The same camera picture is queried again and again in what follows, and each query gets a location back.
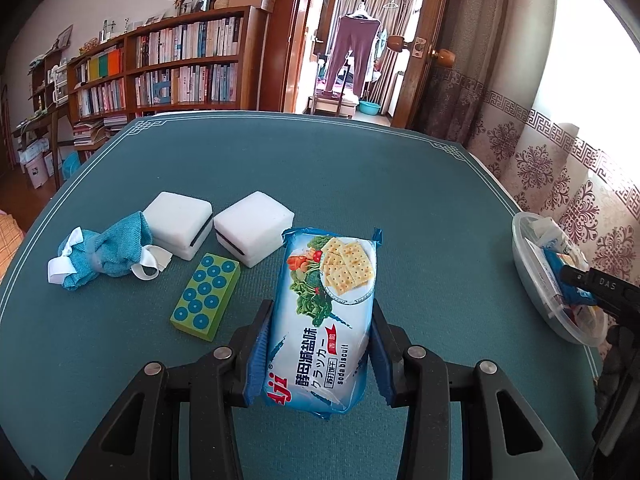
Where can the pink patterned bedding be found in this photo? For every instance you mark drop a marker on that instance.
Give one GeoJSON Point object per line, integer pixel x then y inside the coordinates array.
{"type": "Point", "coordinates": [9, 240]}

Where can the picture frame with dark photo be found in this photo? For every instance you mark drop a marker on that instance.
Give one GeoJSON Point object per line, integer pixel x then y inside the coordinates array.
{"type": "Point", "coordinates": [195, 4]}

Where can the small picture frame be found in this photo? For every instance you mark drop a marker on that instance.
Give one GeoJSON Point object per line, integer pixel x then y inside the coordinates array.
{"type": "Point", "coordinates": [64, 37]}

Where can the brown curtain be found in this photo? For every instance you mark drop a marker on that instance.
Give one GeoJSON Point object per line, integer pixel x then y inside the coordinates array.
{"type": "Point", "coordinates": [450, 105]}

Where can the wooden door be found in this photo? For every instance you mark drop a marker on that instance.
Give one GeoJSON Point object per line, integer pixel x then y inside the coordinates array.
{"type": "Point", "coordinates": [430, 10]}

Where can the blue basin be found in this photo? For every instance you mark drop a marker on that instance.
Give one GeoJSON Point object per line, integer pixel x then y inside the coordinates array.
{"type": "Point", "coordinates": [370, 108]}

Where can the white patterned curtain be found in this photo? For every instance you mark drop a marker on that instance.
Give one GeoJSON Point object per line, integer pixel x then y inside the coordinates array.
{"type": "Point", "coordinates": [545, 160]}

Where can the orange binder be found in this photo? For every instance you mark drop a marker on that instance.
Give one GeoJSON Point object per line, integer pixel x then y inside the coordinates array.
{"type": "Point", "coordinates": [115, 62]}

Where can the teal cloth with white ribbon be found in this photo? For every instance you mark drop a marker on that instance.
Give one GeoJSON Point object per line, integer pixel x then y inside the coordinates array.
{"type": "Point", "coordinates": [110, 250]}

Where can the wooden bookshelf with books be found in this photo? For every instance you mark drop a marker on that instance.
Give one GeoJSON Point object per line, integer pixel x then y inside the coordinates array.
{"type": "Point", "coordinates": [190, 40]}

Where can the person's right hand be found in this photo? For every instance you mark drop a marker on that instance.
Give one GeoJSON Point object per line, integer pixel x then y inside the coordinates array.
{"type": "Point", "coordinates": [622, 360]}

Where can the wooden door knob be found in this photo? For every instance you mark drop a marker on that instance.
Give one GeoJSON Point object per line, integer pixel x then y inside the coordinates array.
{"type": "Point", "coordinates": [445, 56]}
{"type": "Point", "coordinates": [397, 42]}

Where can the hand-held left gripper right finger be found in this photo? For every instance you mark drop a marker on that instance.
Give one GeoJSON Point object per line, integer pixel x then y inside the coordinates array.
{"type": "Point", "coordinates": [381, 365]}

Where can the yellow binder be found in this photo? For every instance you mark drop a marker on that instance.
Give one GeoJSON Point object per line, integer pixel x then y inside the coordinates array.
{"type": "Point", "coordinates": [93, 70]}

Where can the cream box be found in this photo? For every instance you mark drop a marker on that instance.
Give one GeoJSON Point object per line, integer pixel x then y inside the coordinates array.
{"type": "Point", "coordinates": [250, 2]}

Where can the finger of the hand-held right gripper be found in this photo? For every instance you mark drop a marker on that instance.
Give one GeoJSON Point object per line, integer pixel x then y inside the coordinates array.
{"type": "Point", "coordinates": [575, 277]}

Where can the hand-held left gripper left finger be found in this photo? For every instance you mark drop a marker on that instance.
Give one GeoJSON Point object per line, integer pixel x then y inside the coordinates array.
{"type": "Point", "coordinates": [257, 360]}

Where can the wooden door frame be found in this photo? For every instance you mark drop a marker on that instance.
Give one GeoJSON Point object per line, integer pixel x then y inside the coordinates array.
{"type": "Point", "coordinates": [287, 35]}

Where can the green block with blue dots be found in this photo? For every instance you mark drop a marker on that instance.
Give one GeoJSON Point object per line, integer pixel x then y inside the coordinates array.
{"type": "Point", "coordinates": [205, 295]}

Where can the low wooden bookcase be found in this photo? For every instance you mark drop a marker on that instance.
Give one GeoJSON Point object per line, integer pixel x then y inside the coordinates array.
{"type": "Point", "coordinates": [72, 90]}

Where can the white sponge block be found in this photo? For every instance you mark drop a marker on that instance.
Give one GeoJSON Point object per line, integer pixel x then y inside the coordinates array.
{"type": "Point", "coordinates": [177, 220]}
{"type": "Point", "coordinates": [252, 220]}

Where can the hanging mauve pants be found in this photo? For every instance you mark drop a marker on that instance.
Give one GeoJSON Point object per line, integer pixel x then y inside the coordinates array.
{"type": "Point", "coordinates": [350, 45]}

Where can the white storage bin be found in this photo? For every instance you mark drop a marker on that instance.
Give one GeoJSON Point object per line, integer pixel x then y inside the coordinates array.
{"type": "Point", "coordinates": [36, 170]}

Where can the open wooden shelf unit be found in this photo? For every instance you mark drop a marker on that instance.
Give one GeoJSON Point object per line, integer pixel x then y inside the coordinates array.
{"type": "Point", "coordinates": [47, 85]}

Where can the clear plastic bowl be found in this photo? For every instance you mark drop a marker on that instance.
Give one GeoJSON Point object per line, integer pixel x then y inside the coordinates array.
{"type": "Point", "coordinates": [530, 275]}

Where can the white red-edged snack packet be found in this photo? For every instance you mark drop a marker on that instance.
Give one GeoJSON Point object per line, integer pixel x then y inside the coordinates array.
{"type": "Point", "coordinates": [587, 316]}

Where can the stack of magazines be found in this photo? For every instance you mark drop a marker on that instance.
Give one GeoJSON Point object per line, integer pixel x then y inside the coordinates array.
{"type": "Point", "coordinates": [97, 132]}

